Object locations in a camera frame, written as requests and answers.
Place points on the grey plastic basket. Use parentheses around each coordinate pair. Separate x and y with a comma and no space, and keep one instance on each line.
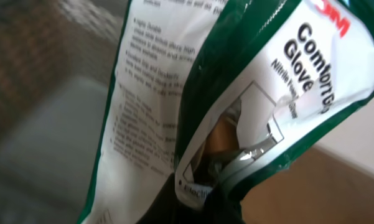
(56,58)

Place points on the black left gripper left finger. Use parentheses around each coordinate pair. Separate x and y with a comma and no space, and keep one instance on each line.
(166,208)

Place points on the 3M comfort grip gloves pack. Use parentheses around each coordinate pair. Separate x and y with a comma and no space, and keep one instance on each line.
(224,93)

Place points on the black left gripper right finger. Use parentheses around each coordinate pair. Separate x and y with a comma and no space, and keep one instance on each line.
(218,209)

